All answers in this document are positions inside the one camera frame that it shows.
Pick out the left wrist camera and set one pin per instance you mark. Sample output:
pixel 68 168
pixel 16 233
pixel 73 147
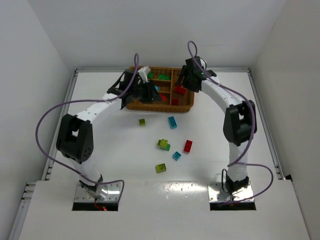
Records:
pixel 143 73

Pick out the red base lego brick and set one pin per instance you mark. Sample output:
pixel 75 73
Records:
pixel 163 97

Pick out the lime lego brick front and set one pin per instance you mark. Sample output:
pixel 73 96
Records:
pixel 160 168

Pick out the small lime lego brick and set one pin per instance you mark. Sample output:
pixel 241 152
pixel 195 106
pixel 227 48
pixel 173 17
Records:
pixel 142 122

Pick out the small red lego brick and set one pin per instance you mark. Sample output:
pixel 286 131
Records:
pixel 180 90

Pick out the dark green lego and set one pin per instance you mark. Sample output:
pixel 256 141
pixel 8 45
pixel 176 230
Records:
pixel 164 77

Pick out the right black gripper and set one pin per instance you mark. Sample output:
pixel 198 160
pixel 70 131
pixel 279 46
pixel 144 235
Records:
pixel 185 75

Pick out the small cyan lego brick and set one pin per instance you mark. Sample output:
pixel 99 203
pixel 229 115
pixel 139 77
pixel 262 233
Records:
pixel 176 156

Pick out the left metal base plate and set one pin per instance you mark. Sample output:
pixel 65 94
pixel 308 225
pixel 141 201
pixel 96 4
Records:
pixel 109 193

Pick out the brown wicker divided tray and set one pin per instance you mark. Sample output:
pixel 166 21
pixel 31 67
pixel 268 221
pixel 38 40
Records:
pixel 166 88

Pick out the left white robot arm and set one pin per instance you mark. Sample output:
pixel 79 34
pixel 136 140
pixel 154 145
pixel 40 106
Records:
pixel 75 138

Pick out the red rounded lego brick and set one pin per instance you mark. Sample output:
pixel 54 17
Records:
pixel 175 102

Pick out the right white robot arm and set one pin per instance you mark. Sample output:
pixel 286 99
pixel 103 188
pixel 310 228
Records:
pixel 239 125

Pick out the lime green stacked lego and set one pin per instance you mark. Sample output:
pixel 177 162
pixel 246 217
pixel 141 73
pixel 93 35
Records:
pixel 163 144

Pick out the long cyan lego brick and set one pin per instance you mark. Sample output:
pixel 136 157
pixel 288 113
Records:
pixel 172 122

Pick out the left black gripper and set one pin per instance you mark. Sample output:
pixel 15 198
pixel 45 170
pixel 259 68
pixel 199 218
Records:
pixel 145 90

